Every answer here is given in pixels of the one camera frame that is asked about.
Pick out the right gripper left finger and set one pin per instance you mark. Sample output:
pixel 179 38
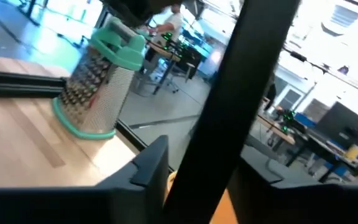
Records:
pixel 141 186

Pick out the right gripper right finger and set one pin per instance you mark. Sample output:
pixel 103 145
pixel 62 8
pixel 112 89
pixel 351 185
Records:
pixel 259 199

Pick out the black slotted spoon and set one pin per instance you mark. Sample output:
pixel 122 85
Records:
pixel 228 102

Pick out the long background workbench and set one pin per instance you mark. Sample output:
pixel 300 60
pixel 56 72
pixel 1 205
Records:
pixel 275 130

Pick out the teal-trimmed steel box grater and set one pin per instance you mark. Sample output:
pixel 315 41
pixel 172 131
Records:
pixel 98 93

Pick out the dark background monitor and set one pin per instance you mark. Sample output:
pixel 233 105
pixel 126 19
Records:
pixel 343 124

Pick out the wooden background desk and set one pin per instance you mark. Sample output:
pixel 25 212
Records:
pixel 163 51

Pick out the person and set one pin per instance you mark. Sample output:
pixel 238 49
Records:
pixel 174 21

